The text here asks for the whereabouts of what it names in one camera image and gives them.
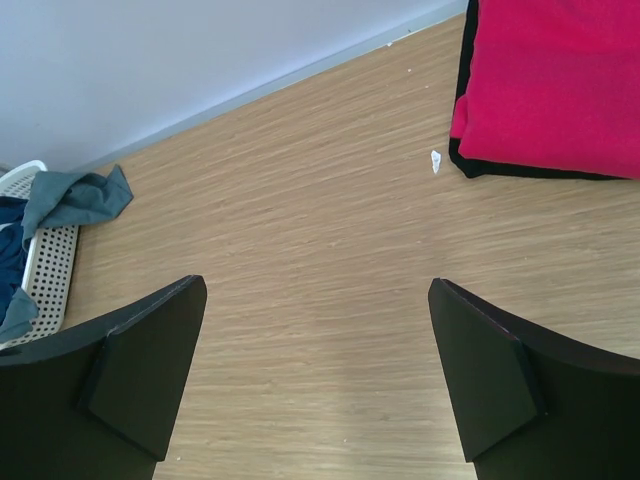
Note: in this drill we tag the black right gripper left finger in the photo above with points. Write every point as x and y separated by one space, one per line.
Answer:
100 400

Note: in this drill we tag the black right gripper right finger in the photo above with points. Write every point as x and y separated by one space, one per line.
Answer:
530 403

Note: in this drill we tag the grey-blue t shirt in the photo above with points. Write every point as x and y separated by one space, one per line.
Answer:
60 199

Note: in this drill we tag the white perforated laundry basket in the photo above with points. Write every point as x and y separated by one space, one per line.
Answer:
49 259

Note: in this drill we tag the navy blue t shirt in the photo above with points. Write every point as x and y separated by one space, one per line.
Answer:
13 256

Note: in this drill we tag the folded black t shirt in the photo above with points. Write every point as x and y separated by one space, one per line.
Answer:
462 100

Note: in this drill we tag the white paper scrap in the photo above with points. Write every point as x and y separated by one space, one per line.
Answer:
436 159

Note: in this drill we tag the folded pink t shirt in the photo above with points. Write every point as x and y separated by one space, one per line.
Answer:
550 80

